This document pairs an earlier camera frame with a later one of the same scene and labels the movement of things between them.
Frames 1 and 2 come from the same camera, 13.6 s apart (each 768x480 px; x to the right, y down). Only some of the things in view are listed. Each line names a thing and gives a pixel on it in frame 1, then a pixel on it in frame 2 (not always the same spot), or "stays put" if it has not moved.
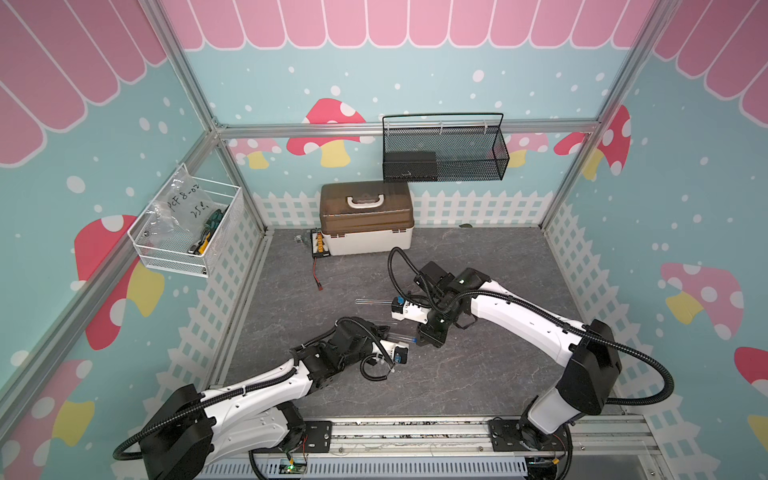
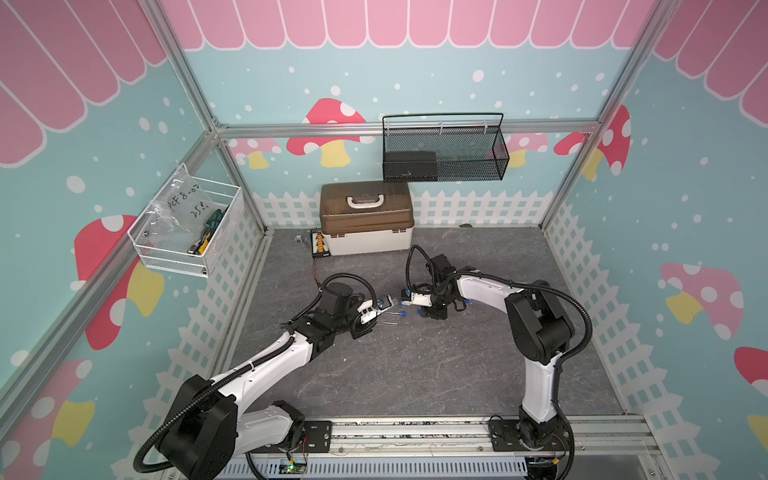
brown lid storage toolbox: (366, 216) stays put
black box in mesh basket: (410, 166) stays put
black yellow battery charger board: (319, 245) stays put
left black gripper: (379, 333) -> (362, 330)
